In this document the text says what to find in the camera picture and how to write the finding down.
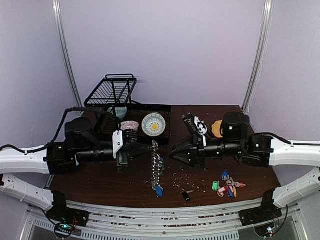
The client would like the black keyring disc with rings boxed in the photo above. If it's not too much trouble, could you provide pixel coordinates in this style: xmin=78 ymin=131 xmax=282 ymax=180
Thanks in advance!
xmin=151 ymin=140 xmax=165 ymax=186

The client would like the silver key with black head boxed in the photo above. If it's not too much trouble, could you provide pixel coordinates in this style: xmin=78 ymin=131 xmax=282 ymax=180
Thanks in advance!
xmin=180 ymin=189 xmax=194 ymax=202

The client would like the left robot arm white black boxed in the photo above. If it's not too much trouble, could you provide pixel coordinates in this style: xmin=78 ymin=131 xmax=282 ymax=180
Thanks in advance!
xmin=0 ymin=117 xmax=152 ymax=229

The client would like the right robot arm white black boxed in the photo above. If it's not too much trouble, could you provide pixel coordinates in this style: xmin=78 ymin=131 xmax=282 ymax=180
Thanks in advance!
xmin=169 ymin=112 xmax=320 ymax=226

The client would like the pink patterned bowl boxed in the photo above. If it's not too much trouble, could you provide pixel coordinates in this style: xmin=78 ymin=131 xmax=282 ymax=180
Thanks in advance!
xmin=120 ymin=120 xmax=140 ymax=132

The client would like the blue yellow patterned plate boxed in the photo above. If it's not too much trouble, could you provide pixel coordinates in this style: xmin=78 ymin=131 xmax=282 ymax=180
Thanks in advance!
xmin=141 ymin=112 xmax=167 ymax=137

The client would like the yellow dotted plate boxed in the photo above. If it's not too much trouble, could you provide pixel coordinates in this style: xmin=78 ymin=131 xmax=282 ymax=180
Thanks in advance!
xmin=211 ymin=119 xmax=223 ymax=138

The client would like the green key tag in pile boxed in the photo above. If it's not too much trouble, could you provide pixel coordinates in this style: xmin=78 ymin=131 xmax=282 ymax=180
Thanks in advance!
xmin=212 ymin=181 xmax=220 ymax=192

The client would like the teal ceramic bowl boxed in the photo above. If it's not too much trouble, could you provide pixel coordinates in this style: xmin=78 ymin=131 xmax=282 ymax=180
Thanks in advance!
xmin=107 ymin=106 xmax=128 ymax=120

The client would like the blue key tag in pile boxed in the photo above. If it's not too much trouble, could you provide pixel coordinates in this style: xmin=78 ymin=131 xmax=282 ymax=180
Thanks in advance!
xmin=221 ymin=170 xmax=229 ymax=181

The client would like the blue key tag on disc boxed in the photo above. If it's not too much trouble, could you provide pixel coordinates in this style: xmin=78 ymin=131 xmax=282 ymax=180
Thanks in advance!
xmin=155 ymin=185 xmax=164 ymax=198

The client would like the red key tag in pile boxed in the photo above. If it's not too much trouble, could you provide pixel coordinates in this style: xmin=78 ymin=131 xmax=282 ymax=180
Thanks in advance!
xmin=217 ymin=186 xmax=228 ymax=197

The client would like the red headed silver key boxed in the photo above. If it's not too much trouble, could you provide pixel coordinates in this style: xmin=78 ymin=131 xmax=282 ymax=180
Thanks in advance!
xmin=233 ymin=182 xmax=246 ymax=188

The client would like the yellow key tag in pile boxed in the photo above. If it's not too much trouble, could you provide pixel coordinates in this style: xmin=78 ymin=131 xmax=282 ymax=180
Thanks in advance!
xmin=232 ymin=186 xmax=237 ymax=198

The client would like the right circuit board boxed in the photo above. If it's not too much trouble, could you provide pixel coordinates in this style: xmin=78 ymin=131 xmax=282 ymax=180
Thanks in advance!
xmin=255 ymin=223 xmax=279 ymax=238

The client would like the circuit board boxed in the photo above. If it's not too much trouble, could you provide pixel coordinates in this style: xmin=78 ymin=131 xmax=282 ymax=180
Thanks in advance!
xmin=255 ymin=223 xmax=279 ymax=238
xmin=53 ymin=223 xmax=75 ymax=238

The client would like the left circuit board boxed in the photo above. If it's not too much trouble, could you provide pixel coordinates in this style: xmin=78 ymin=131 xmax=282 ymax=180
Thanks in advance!
xmin=53 ymin=223 xmax=75 ymax=238

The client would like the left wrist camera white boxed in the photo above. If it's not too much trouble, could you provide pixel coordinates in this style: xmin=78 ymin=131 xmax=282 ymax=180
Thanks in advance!
xmin=112 ymin=130 xmax=124 ymax=159

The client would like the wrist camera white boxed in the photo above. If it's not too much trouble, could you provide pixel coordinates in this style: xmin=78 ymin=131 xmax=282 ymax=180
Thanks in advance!
xmin=182 ymin=112 xmax=208 ymax=147
xmin=112 ymin=130 xmax=124 ymax=159

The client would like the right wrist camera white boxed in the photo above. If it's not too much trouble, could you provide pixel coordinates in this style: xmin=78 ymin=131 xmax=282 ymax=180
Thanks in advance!
xmin=182 ymin=112 xmax=208 ymax=147

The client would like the black wire dish rack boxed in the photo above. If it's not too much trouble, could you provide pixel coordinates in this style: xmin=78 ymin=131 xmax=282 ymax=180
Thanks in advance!
xmin=84 ymin=73 xmax=172 ymax=147

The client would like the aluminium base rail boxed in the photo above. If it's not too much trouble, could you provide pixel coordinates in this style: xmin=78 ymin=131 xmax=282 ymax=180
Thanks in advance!
xmin=21 ymin=196 xmax=307 ymax=240

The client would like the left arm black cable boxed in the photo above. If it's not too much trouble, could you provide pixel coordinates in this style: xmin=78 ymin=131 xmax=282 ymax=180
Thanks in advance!
xmin=0 ymin=106 xmax=123 ymax=155

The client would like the right aluminium frame post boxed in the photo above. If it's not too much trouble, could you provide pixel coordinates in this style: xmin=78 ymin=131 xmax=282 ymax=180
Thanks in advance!
xmin=242 ymin=0 xmax=273 ymax=114

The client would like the aluminium frame post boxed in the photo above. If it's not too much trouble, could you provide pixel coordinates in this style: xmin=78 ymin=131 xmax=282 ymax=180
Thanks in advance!
xmin=52 ymin=0 xmax=83 ymax=107
xmin=242 ymin=0 xmax=273 ymax=114

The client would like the left aluminium frame post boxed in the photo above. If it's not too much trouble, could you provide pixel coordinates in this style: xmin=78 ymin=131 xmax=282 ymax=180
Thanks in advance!
xmin=52 ymin=0 xmax=83 ymax=107

